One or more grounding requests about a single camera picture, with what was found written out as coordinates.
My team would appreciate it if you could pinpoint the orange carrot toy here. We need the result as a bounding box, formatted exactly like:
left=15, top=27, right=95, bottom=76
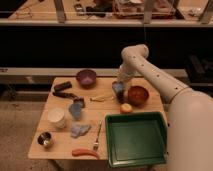
left=71, top=149, right=100, bottom=159

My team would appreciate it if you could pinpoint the yellow-handled spoon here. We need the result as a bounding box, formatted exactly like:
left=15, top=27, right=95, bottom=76
left=90, top=96, right=114, bottom=102

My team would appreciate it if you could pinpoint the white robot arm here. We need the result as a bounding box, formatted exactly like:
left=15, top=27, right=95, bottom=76
left=118, top=44, right=213, bottom=171

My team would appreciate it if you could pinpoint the orange fruit toy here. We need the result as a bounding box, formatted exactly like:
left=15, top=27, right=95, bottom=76
left=120, top=103, right=133, bottom=113

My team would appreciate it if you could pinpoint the small metal cup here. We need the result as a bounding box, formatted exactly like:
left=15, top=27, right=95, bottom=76
left=37, top=132, right=53, bottom=148

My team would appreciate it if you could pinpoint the purple bowl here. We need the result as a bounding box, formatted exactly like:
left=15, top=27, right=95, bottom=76
left=76, top=69, right=97, bottom=88

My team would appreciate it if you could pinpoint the brown pinecone-like object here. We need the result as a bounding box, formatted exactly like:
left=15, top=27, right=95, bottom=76
left=116, top=94, right=125, bottom=104

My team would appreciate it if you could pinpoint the metal fork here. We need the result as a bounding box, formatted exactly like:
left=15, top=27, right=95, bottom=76
left=93, top=121, right=102, bottom=151

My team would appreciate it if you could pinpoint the dark handled brush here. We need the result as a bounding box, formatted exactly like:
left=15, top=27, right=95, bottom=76
left=52, top=92, right=85, bottom=108

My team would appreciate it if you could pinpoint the light blue crumpled cloth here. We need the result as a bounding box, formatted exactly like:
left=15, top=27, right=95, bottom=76
left=71, top=124, right=91, bottom=138

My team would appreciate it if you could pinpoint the blue sponge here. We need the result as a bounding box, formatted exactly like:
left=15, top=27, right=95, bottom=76
left=112, top=81, right=125, bottom=96

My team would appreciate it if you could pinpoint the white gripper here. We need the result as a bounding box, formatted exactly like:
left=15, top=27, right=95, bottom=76
left=117, top=66, right=133, bottom=88

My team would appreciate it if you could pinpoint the dark brown block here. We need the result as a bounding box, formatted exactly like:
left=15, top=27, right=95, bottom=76
left=54, top=81, right=72, bottom=92

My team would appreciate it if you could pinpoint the red bowl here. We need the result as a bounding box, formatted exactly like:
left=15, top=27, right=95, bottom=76
left=127, top=86, right=149, bottom=106

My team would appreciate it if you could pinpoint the white cup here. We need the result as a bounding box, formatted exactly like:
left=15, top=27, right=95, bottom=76
left=48, top=108, right=66, bottom=129

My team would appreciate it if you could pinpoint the green plastic tray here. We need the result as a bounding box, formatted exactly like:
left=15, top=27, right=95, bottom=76
left=105, top=112, right=167, bottom=168

